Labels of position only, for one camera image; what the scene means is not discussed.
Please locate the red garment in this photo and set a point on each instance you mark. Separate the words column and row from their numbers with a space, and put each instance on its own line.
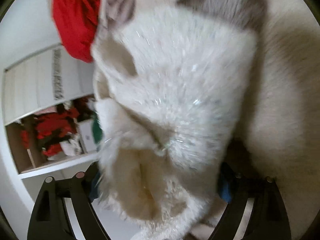
column 76, row 22

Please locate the white storage box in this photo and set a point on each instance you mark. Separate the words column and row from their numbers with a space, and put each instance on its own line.
column 84, row 128

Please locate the green jacket with striped cuffs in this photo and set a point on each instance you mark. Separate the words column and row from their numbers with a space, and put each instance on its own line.
column 96, row 131

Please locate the white wardrobe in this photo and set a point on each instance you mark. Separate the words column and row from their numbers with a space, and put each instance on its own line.
column 41, row 80

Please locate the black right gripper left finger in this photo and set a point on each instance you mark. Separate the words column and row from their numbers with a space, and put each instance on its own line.
column 50, row 219

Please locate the red clothes on shelf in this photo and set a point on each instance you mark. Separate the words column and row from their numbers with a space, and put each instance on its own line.
column 49, row 130

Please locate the white fluffy knit sweater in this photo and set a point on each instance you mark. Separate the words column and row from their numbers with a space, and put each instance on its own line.
column 172, row 83

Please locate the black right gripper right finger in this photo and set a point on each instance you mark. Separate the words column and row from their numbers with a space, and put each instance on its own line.
column 253, row 201

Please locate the grey floral fleece blanket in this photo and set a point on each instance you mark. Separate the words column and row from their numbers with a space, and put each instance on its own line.
column 279, row 118

